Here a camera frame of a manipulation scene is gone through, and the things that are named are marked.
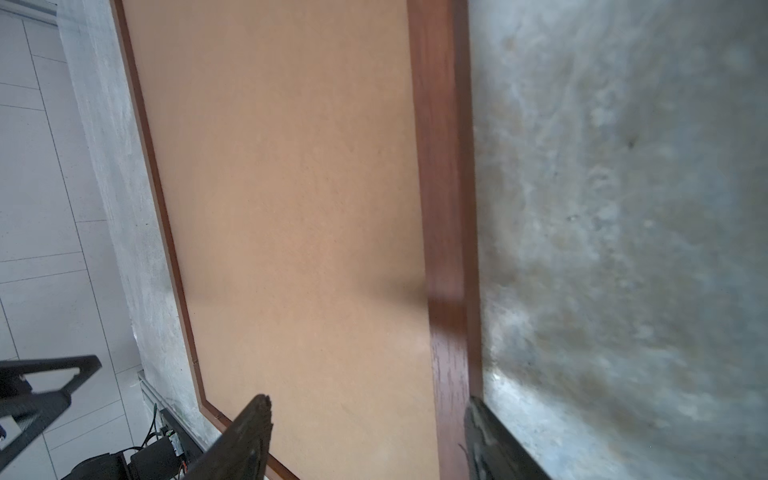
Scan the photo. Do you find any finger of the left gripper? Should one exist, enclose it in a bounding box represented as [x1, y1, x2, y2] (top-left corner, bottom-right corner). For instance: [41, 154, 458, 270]
[0, 354, 103, 472]

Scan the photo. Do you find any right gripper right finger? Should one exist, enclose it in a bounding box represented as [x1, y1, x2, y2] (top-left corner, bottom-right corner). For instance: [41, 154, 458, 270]
[464, 396, 551, 480]

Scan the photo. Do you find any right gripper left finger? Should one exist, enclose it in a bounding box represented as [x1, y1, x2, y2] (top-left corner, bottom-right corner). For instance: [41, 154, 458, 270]
[184, 394, 273, 480]

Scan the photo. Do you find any brown cardboard backing board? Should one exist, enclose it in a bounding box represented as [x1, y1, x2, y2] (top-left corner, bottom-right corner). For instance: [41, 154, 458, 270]
[122, 1, 439, 479]

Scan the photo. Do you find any brown wooden picture frame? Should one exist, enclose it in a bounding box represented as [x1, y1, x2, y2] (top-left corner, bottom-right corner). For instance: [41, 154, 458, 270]
[109, 0, 485, 480]

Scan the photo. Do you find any aluminium mounting rail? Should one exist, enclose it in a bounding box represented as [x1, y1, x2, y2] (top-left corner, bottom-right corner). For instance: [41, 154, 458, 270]
[137, 369, 172, 411]

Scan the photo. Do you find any left corner aluminium post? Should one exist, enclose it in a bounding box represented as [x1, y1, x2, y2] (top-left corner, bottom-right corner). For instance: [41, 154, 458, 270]
[0, 0, 58, 26]

